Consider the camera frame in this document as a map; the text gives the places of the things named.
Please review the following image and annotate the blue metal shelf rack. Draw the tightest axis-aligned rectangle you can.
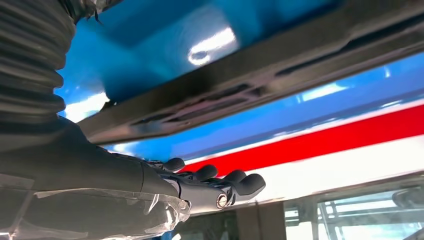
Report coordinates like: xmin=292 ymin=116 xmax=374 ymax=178
xmin=54 ymin=0 xmax=424 ymax=164

